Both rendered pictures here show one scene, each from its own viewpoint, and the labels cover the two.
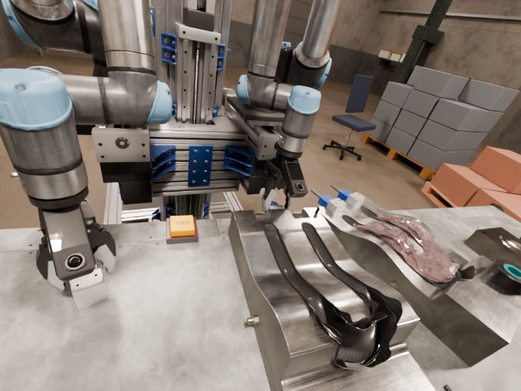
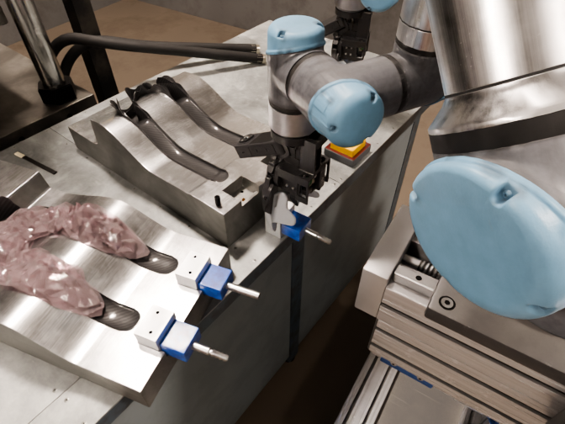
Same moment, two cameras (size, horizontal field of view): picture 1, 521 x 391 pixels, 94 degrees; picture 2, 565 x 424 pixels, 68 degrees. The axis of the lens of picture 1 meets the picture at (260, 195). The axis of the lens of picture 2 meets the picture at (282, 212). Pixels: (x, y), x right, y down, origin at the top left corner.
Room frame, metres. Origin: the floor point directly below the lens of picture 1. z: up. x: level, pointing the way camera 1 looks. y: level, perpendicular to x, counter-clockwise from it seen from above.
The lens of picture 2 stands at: (1.11, -0.30, 1.41)
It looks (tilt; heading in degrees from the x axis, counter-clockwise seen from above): 46 degrees down; 153
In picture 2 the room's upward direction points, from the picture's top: straight up
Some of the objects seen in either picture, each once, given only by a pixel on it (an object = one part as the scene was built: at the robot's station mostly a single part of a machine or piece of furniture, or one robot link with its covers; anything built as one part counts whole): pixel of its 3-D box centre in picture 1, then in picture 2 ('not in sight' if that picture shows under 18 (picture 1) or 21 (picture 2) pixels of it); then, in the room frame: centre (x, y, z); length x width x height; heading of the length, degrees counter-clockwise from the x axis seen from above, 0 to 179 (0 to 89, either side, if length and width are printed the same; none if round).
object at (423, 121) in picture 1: (428, 119); not in sight; (4.12, -2.24, 0.65); 1.30 x 0.90 x 1.29; 33
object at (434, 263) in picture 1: (410, 239); (52, 244); (0.56, -0.44, 0.90); 0.26 x 0.18 x 0.08; 42
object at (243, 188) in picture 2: (297, 217); (241, 195); (0.57, -0.12, 0.87); 0.05 x 0.05 x 0.04; 25
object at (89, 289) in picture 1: (84, 271); not in sight; (0.28, 0.31, 0.83); 0.13 x 0.05 x 0.05; 46
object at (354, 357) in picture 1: (323, 269); (181, 123); (0.36, -0.16, 0.92); 0.35 x 0.16 x 0.09; 25
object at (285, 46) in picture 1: (272, 60); not in sight; (1.01, 0.07, 1.20); 0.13 x 0.12 x 0.14; 89
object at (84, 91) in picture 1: (59, 99); not in sight; (0.36, 0.34, 1.14); 0.11 x 0.11 x 0.08; 38
